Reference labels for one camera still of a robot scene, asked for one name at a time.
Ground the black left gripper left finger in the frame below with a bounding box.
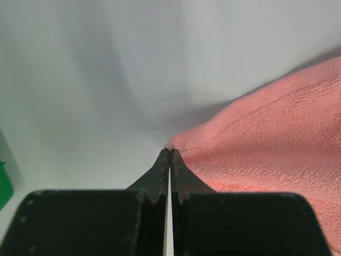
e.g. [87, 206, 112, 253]
[1, 149, 170, 255]

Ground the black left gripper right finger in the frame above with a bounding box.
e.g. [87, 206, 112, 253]
[170, 149, 331, 255]

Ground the pink towel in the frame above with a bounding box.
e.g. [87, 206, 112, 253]
[166, 57, 340, 255]

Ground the green plastic tray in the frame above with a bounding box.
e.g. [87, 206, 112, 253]
[0, 127, 14, 213]

